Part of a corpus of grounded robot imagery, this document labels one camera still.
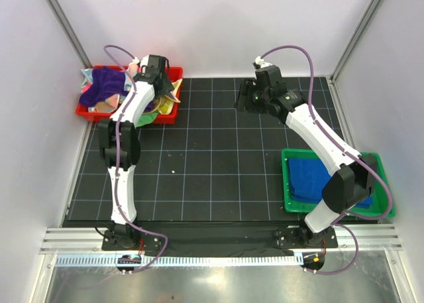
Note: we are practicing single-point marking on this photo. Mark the yellow patterned towel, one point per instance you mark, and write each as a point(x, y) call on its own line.
point(165, 104)

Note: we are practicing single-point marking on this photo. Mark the blue towel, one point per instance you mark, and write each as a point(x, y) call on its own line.
point(309, 183)

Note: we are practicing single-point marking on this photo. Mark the green towel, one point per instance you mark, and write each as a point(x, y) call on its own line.
point(146, 119)

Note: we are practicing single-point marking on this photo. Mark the right aluminium frame post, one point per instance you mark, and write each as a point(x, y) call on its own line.
point(360, 30)

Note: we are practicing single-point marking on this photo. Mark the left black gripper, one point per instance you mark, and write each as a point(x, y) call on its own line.
point(167, 87)

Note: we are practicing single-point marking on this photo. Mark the purple towel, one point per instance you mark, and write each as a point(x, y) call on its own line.
point(111, 82)

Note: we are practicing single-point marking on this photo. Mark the perforated cable duct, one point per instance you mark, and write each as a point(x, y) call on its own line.
point(132, 261)

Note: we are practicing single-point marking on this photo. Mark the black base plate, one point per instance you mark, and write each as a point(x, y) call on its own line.
point(216, 238)

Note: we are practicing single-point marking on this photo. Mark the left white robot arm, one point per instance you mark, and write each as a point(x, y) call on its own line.
point(120, 149)

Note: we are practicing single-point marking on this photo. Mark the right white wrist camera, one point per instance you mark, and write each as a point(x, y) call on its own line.
point(260, 63)

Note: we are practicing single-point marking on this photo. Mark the black grid mat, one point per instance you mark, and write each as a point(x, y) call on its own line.
point(214, 163)

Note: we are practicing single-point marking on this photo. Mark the pink towel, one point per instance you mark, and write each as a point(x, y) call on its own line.
point(133, 69)

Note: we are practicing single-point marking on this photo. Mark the left aluminium frame post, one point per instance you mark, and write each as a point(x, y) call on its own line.
point(68, 30)

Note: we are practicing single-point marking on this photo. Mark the aluminium front rail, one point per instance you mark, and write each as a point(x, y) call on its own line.
point(370, 237)

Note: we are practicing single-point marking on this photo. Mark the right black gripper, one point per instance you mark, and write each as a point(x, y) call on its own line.
point(244, 91)

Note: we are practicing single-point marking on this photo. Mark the pastel patterned towel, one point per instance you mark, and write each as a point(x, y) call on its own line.
point(91, 81)

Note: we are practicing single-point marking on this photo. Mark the aluminium frame post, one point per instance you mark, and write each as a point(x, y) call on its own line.
point(68, 30)
point(360, 30)

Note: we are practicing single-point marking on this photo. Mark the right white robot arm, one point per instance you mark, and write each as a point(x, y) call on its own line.
point(298, 116)

